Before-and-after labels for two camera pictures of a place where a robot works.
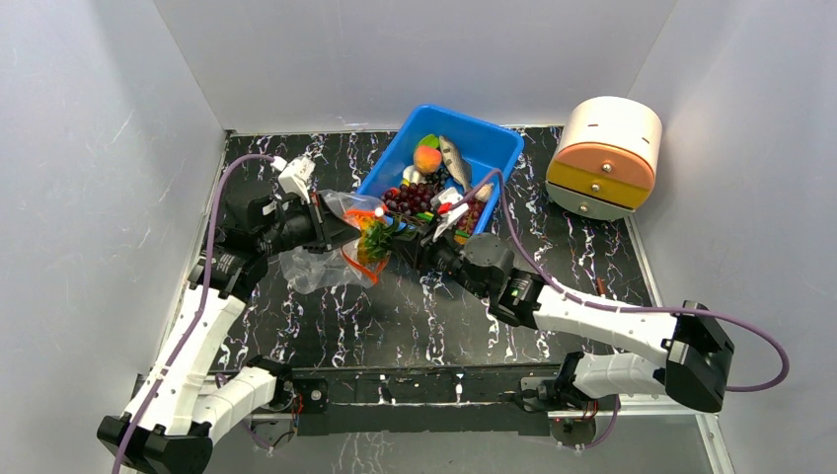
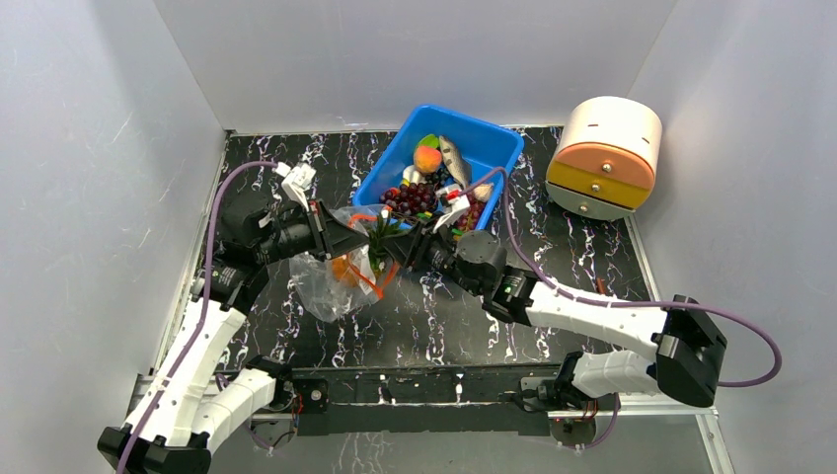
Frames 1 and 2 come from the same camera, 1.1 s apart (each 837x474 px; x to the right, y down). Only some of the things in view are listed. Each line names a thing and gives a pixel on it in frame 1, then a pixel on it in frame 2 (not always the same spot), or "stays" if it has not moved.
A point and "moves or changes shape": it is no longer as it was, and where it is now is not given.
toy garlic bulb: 484,194 stays
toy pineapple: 380,236 moves or changes shape
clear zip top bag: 354,265 moves or changes shape
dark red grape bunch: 409,197 stays
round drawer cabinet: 603,162 stays
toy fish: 459,168 stays
